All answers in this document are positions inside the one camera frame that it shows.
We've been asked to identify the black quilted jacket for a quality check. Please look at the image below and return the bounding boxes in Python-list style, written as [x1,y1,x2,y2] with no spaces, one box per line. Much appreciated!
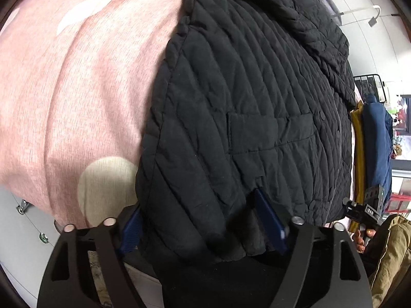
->
[135,0,357,262]

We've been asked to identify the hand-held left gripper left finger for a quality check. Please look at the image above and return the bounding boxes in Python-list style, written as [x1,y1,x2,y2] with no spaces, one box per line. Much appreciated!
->
[37,204,145,308]

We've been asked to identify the black wire cart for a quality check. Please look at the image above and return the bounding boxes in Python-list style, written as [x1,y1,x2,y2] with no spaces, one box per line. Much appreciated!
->
[353,74,386,105]

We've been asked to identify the dark cloth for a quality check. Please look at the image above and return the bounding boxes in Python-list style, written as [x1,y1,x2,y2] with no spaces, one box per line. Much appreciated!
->
[154,253,293,308]

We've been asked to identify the person's khaki clothing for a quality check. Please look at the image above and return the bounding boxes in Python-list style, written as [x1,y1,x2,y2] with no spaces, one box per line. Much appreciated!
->
[366,213,411,308]

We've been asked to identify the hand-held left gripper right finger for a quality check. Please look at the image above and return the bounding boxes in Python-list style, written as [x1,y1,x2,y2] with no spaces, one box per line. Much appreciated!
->
[254,188,375,308]

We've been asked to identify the navy folded garment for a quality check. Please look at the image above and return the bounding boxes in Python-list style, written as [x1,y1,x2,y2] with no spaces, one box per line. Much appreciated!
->
[361,94,394,206]

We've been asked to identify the yellow folded garment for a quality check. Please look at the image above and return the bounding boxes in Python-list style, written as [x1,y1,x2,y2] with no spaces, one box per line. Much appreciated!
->
[349,100,367,232]

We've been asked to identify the pink polka dot blanket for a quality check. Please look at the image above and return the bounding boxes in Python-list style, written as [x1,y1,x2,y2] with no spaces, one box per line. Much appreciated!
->
[0,0,193,228]

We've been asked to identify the white gooseneck lamp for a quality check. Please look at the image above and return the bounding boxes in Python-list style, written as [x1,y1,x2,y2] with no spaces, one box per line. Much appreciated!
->
[332,5,381,26]

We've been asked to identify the grey patterned rug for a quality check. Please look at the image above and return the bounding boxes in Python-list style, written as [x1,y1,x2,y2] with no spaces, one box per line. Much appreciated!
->
[87,250,113,307]

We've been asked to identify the person's right hand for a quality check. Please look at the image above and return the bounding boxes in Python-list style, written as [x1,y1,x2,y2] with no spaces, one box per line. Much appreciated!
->
[351,228,376,252]

